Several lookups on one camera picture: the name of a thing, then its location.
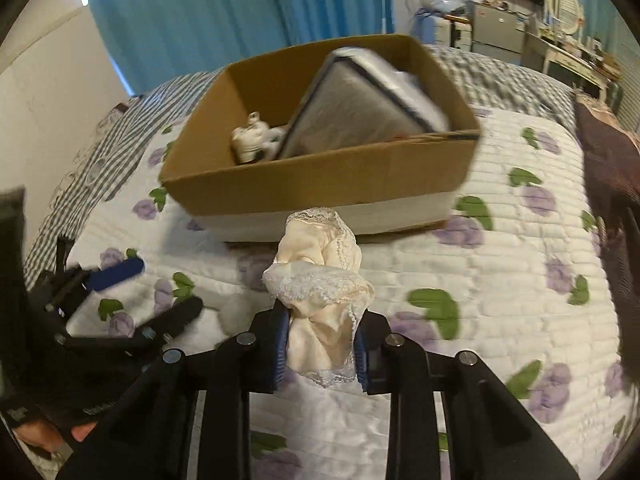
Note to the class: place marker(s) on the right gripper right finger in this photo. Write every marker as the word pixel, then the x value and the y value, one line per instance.
pixel 457 399

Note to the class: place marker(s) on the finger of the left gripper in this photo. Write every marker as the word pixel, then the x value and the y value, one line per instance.
pixel 147 340
pixel 68 289

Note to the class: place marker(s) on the white dressing table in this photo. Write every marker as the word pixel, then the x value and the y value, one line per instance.
pixel 584 71

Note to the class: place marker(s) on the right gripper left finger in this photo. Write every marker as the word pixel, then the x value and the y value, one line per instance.
pixel 188 417

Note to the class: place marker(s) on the operator hand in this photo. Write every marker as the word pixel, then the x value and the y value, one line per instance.
pixel 40 433

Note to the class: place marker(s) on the cream sock bundle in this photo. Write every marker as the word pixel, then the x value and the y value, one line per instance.
pixel 256 141

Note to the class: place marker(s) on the oval white vanity mirror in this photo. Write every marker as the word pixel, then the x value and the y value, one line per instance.
pixel 566 15

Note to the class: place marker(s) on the brown cardboard box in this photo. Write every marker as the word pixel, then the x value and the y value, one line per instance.
pixel 398 185

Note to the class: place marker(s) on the white floral quilted mat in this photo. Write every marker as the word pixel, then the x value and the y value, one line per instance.
pixel 515 275

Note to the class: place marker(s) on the cream lace garment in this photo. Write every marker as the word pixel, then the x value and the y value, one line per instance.
pixel 315 275

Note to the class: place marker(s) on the purple fringed blanket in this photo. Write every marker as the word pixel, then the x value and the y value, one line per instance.
pixel 611 167

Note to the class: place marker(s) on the white suitcase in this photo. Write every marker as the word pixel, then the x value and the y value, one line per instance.
pixel 443 30

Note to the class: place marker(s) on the small white sock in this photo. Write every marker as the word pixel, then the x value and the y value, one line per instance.
pixel 237 313

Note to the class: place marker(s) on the large teal curtain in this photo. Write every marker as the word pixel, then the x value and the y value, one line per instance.
pixel 152 41

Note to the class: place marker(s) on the grey checkered bed cover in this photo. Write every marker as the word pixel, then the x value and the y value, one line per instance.
pixel 123 135

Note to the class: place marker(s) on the packaged item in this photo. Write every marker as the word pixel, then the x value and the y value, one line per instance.
pixel 358 98

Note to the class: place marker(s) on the grey mini fridge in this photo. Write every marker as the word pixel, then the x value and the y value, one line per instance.
pixel 496 33

